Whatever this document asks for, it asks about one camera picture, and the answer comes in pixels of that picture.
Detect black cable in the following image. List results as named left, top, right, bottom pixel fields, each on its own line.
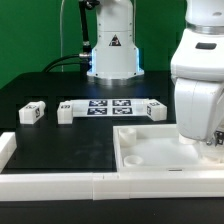
left=42, top=0, right=101, bottom=73

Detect white square tabletop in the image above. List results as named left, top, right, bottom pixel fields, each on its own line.
left=113, top=124, right=224, bottom=173

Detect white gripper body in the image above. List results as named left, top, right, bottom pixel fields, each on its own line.
left=174, top=78, right=224, bottom=141

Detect white U-shaped obstacle fence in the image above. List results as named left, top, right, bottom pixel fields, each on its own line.
left=0, top=132, right=224, bottom=201

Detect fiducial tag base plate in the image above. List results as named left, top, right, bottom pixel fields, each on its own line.
left=71, top=99, right=149, bottom=117

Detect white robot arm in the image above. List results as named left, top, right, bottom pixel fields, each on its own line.
left=79, top=0, right=224, bottom=141

